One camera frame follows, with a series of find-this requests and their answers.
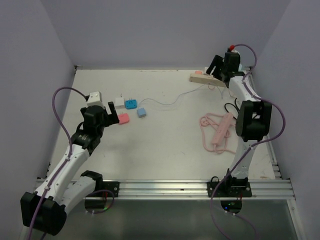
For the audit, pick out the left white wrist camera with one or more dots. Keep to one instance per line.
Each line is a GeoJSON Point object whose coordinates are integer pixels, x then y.
{"type": "Point", "coordinates": [94, 99]}

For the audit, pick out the teal power strip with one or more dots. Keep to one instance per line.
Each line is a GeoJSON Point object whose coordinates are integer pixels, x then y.
{"type": "Point", "coordinates": [240, 69]}

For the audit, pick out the aluminium rail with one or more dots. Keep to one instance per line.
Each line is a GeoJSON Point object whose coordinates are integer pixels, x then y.
{"type": "Point", "coordinates": [270, 189]}

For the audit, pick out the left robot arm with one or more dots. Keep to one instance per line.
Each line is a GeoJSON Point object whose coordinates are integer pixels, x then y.
{"type": "Point", "coordinates": [46, 209]}

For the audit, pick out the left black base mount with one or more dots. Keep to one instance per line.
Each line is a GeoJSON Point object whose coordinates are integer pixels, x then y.
{"type": "Point", "coordinates": [112, 186]}

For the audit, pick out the beige power strip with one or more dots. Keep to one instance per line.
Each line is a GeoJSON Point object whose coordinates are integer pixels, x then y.
{"type": "Point", "coordinates": [206, 79]}

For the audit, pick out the light blue usb charger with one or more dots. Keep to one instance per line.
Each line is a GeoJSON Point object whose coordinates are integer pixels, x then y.
{"type": "Point", "coordinates": [141, 112]}

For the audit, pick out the blue adapter plug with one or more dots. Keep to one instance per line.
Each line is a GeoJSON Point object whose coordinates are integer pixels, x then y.
{"type": "Point", "coordinates": [131, 104]}

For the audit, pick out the white charger plug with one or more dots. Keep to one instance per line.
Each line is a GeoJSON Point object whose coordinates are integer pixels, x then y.
{"type": "Point", "coordinates": [119, 102]}

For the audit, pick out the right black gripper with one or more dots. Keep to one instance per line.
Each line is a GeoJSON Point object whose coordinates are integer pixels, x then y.
{"type": "Point", "coordinates": [216, 61]}

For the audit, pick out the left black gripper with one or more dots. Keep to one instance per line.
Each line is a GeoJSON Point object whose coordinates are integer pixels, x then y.
{"type": "Point", "coordinates": [112, 118]}

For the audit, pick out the pink power strip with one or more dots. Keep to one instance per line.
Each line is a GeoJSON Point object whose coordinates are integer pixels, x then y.
{"type": "Point", "coordinates": [221, 125]}

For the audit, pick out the pink adapter plug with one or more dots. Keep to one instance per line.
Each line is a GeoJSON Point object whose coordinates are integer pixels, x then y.
{"type": "Point", "coordinates": [123, 118]}

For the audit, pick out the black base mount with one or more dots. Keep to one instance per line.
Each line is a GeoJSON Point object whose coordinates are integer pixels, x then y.
{"type": "Point", "coordinates": [112, 186]}
{"type": "Point", "coordinates": [234, 188]}

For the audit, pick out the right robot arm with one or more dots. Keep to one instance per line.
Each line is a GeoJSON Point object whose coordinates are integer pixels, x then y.
{"type": "Point", "coordinates": [254, 116]}

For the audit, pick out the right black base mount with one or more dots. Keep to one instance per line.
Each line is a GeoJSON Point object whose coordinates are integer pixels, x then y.
{"type": "Point", "coordinates": [234, 188]}

